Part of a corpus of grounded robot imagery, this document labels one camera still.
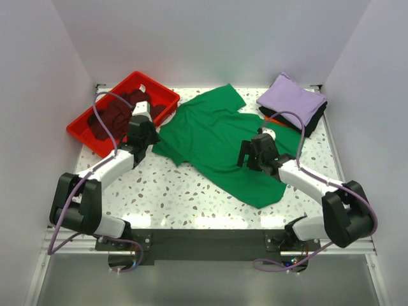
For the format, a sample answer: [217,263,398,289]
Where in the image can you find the green t shirt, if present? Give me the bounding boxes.
[152,84,286,208]

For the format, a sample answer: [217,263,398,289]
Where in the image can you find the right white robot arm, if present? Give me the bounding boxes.
[237,133,377,251]

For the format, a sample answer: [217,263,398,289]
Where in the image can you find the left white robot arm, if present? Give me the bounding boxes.
[49,115,159,250]

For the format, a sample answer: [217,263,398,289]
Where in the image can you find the dark red t shirt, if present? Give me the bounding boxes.
[87,89,150,141]

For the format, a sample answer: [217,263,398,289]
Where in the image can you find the folded orange t shirt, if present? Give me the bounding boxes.
[265,117,288,127]

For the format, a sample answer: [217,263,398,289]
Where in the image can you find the red plastic bin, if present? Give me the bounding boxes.
[66,71,180,157]

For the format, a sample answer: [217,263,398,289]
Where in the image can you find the folded black t shirt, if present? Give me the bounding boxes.
[258,101,328,138]

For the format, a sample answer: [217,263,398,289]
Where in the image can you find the folded lilac t shirt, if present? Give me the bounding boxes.
[257,73,327,126]

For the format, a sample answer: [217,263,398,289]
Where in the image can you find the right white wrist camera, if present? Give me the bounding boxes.
[258,127,276,140]

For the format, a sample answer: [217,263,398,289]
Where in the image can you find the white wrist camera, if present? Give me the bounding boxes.
[258,127,276,140]
[132,101,152,121]

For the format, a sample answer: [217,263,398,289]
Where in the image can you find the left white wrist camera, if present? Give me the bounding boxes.
[132,101,152,121]

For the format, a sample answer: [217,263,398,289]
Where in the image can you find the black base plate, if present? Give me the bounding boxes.
[95,228,321,266]

